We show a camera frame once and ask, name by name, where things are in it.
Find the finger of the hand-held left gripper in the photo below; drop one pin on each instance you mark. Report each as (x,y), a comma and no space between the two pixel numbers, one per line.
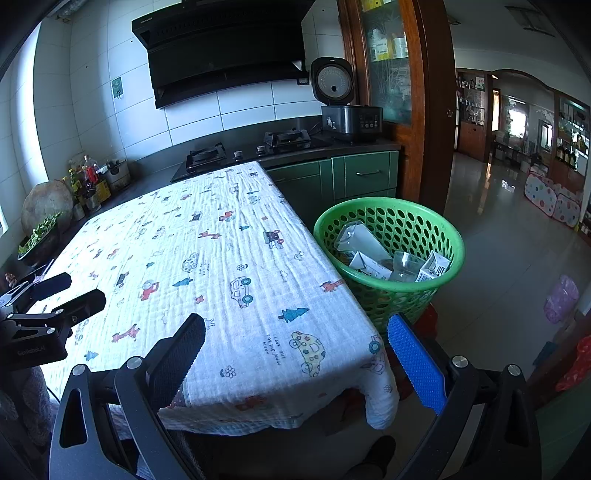
(83,304)
(51,284)

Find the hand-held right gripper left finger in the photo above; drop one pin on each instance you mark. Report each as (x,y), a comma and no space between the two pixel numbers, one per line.
(178,355)

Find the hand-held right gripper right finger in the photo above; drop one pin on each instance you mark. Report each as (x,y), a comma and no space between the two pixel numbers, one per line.
(415,364)

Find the green plastic basket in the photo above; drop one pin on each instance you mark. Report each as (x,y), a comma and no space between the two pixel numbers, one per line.
(399,287)

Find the clear plastic cup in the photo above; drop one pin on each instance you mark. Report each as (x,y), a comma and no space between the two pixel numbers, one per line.
(406,267)

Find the white green milk carton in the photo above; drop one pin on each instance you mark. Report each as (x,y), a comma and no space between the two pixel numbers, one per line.
(434,267)

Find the small drink carton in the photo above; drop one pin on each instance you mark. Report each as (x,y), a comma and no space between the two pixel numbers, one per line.
(364,242)

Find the person's left forearm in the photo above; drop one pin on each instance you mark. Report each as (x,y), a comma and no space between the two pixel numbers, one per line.
(23,401)

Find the bowl of green vegetables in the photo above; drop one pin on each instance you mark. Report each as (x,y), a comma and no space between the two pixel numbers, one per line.
(37,240)

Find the round wooden cutting board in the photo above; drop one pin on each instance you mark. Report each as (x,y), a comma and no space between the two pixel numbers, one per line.
(46,203)

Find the black shoe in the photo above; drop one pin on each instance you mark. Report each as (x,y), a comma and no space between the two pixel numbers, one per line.
(376,457)

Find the printed white tablecloth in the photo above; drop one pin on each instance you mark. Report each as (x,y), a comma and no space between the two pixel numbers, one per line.
(207,258)

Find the group of condiment bottles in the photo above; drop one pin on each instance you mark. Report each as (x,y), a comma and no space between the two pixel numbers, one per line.
(90,180)

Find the utensil holder pot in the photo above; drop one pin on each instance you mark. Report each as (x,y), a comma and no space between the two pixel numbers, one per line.
(117,177)

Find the dark kitchen countertop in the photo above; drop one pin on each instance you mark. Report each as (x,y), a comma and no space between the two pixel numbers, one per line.
(152,170)

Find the red plastic bag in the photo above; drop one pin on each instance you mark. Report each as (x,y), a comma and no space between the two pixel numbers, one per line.
(577,364)

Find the black gas stove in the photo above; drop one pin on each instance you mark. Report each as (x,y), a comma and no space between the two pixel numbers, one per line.
(203,159)

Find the green kitchen cabinet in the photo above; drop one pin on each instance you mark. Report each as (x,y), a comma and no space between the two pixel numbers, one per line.
(369,173)

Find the polka dot playpen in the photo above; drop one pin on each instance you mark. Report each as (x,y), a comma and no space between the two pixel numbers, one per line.
(542,198)

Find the wooden glass display cabinet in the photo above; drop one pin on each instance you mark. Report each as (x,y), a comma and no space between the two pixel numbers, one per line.
(429,138)

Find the wooden shelf cabinet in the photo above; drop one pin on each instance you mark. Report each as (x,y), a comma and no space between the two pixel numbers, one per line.
(471,134)

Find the black rice cooker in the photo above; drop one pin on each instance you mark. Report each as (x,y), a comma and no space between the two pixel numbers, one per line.
(351,122)

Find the black range hood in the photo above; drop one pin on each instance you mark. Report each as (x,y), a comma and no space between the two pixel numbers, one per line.
(221,50)

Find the green wall hook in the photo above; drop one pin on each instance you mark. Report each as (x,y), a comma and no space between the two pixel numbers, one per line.
(117,85)

